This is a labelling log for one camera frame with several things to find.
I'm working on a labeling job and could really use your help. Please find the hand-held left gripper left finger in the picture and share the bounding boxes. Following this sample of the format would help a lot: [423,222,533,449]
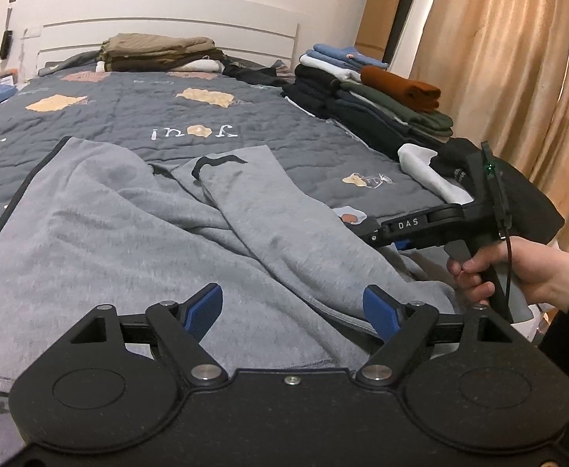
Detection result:
[68,282,229,390]

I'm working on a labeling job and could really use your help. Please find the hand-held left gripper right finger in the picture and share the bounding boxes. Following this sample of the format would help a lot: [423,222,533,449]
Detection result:
[356,283,521,391]

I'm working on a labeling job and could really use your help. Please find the grey sweatshirt with black trim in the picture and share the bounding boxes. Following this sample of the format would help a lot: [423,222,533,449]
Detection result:
[0,136,460,419]

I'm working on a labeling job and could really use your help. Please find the stack of folded clothes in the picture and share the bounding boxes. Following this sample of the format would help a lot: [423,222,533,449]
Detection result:
[281,44,455,156]

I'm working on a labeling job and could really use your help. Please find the pile of black clothes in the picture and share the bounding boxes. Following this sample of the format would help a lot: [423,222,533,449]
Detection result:
[223,61,295,87]

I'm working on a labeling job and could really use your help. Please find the person's right hand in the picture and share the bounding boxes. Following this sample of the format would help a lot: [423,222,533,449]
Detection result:
[447,238,569,312]

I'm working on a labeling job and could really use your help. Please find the white folded cloth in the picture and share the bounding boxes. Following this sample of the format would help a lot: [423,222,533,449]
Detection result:
[398,143,475,205]

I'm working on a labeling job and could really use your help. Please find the dark grey printed quilt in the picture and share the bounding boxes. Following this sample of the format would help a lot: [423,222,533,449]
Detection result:
[0,68,480,448]

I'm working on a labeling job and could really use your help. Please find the beige curtain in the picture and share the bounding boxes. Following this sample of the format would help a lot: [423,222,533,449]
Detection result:
[413,0,569,258]

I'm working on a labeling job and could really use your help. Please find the dark framed panel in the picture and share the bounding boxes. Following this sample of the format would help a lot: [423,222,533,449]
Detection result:
[384,0,419,64]

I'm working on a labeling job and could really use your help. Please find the white folded garment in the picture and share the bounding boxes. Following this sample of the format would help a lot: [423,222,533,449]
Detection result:
[170,58,224,74]

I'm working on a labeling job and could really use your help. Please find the dark brown folded garment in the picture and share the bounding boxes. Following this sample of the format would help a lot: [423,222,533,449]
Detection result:
[102,51,227,71]

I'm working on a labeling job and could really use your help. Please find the khaki folded pants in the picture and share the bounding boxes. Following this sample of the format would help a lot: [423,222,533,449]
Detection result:
[100,33,217,56]

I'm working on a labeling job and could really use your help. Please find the dark grey pillow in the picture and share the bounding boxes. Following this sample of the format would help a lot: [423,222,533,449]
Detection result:
[39,50,103,76]

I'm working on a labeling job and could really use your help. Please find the white bed headboard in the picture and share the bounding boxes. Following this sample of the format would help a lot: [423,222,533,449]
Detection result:
[36,0,299,71]

